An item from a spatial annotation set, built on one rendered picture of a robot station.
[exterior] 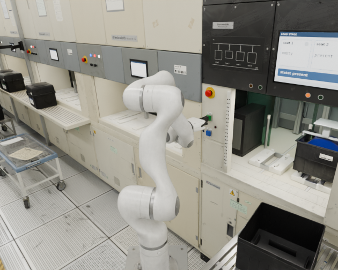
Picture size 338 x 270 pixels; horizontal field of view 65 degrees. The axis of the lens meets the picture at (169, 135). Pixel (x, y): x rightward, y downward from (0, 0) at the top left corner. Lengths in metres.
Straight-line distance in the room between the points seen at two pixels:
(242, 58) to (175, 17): 0.49
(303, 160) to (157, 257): 0.94
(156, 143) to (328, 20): 0.79
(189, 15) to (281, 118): 1.23
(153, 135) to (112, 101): 1.89
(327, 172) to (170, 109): 0.97
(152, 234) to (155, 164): 0.28
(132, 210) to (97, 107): 1.84
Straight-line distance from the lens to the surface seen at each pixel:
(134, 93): 0.97
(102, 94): 2.73
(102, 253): 2.46
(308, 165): 1.63
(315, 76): 1.27
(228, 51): 1.44
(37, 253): 2.66
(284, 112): 2.38
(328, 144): 1.66
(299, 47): 1.28
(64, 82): 4.19
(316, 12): 1.25
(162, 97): 0.93
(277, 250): 1.41
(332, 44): 1.24
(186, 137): 1.29
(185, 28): 1.62
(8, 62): 5.49
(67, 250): 2.58
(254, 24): 1.36
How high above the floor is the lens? 1.77
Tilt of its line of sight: 24 degrees down
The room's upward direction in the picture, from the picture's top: 3 degrees counter-clockwise
